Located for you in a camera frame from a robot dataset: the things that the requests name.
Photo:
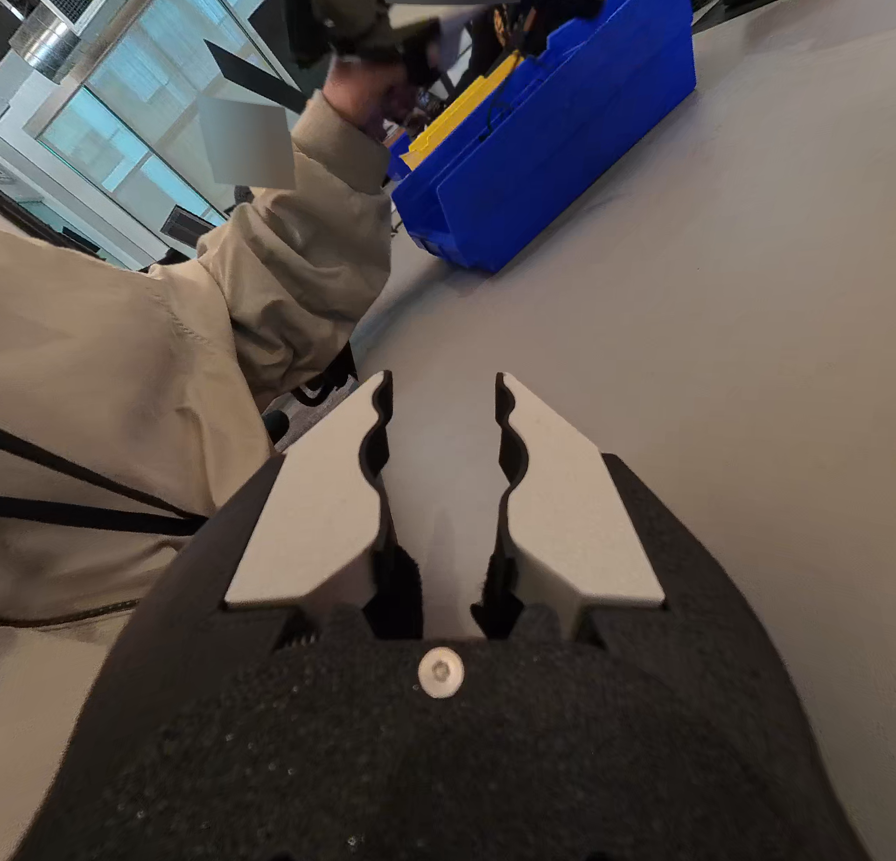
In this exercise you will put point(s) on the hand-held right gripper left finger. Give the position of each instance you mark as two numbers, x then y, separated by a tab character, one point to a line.
315	525

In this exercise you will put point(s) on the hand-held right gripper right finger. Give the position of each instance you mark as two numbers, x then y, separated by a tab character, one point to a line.
574	525

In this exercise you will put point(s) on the person's left forearm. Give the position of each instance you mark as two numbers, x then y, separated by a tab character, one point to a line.
301	259

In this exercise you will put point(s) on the grey desk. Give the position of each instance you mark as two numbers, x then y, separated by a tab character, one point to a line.
700	315

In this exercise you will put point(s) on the person's left hand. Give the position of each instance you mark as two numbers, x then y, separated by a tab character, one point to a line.
357	98

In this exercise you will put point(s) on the yellow plastic bin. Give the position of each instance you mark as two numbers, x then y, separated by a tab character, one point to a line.
455	115

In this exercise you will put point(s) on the large window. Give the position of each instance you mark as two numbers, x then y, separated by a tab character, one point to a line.
133	91

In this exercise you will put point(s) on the person in beige jacket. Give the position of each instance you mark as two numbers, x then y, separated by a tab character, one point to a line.
105	385

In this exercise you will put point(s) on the blue plastic bin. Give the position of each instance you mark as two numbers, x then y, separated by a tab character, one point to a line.
546	147

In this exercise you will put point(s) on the metal air duct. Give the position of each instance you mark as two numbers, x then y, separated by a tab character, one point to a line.
45	49

